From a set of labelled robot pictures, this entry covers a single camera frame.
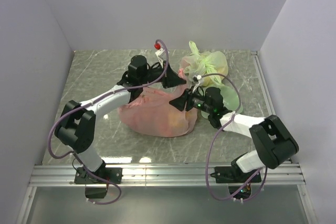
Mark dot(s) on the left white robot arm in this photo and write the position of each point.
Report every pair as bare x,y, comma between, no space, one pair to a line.
76,126

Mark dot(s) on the tied green plastic bag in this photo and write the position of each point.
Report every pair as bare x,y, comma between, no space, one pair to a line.
201,63

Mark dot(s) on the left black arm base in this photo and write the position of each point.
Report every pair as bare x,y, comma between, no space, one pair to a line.
98,183

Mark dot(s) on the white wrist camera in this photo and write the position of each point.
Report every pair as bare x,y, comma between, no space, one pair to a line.
197,81
160,51

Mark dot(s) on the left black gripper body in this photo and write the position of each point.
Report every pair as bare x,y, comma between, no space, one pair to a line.
151,74

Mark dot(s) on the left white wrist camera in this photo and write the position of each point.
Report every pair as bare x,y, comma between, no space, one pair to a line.
160,51

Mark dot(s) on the green wavy fruit plate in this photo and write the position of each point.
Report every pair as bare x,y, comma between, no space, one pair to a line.
230,97

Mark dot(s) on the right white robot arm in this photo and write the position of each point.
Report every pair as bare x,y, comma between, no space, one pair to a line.
272,141

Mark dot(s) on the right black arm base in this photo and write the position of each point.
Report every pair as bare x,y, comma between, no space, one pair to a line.
230,175

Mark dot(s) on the aluminium rail frame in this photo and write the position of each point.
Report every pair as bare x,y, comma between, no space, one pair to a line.
163,181

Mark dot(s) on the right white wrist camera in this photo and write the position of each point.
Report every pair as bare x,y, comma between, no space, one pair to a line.
197,81

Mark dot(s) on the pink plastic bag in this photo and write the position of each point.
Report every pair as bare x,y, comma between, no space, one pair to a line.
151,114

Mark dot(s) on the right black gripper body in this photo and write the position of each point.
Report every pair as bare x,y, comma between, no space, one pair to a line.
197,102

